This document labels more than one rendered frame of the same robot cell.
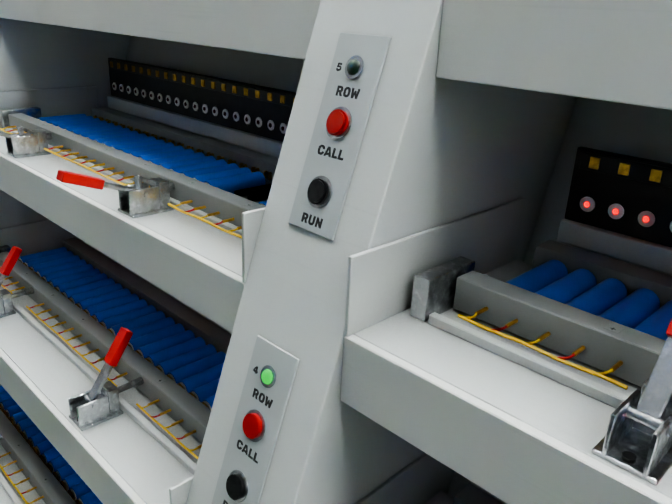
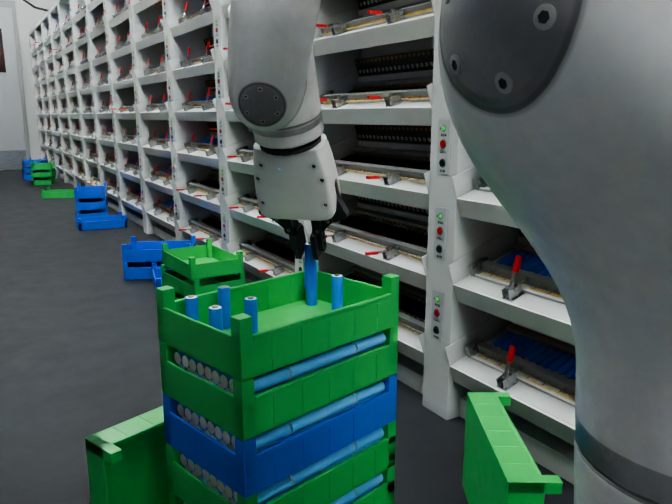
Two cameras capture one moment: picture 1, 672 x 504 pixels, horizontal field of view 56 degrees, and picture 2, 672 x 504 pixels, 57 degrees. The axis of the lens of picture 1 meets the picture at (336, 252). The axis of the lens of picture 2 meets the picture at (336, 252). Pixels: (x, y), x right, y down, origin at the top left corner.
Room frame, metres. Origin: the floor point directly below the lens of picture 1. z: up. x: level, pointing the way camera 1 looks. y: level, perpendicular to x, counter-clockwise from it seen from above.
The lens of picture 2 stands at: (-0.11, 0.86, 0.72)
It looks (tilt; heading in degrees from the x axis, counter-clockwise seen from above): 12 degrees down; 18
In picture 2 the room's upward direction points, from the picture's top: straight up
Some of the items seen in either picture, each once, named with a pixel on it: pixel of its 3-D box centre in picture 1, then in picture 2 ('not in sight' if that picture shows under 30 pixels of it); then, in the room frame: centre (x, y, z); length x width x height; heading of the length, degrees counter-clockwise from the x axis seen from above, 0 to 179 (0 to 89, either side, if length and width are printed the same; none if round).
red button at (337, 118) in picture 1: (340, 123); not in sight; (0.39, 0.02, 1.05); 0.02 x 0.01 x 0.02; 49
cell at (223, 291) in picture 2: not in sight; (224, 307); (0.68, 1.30, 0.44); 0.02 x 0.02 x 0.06
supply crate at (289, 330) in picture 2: not in sight; (282, 307); (0.70, 1.22, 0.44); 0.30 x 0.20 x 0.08; 153
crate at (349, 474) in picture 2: not in sight; (285, 453); (0.70, 1.22, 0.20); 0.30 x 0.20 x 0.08; 153
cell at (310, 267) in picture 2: not in sight; (310, 265); (0.67, 1.16, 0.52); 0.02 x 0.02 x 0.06
